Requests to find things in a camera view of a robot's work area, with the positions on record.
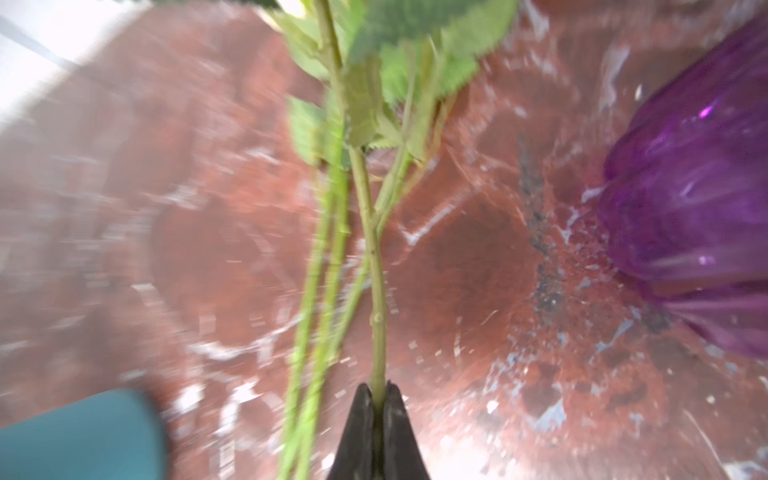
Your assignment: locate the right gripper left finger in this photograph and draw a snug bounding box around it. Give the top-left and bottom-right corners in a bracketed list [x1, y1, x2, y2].
[327, 384, 375, 480]

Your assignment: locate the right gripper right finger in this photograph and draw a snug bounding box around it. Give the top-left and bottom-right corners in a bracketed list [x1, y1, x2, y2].
[382, 381, 430, 480]

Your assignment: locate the teal ceramic vase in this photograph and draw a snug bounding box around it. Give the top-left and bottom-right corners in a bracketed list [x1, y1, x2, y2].
[1, 389, 169, 479]

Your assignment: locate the blue purple glass vase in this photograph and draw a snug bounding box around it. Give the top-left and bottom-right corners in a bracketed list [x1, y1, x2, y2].
[597, 14, 767, 358]

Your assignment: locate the pink and white rose stem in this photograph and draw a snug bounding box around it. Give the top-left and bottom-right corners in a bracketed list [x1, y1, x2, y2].
[262, 1, 518, 409]

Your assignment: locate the pink white rose bunch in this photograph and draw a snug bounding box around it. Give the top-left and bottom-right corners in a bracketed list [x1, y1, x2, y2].
[276, 150, 351, 479]

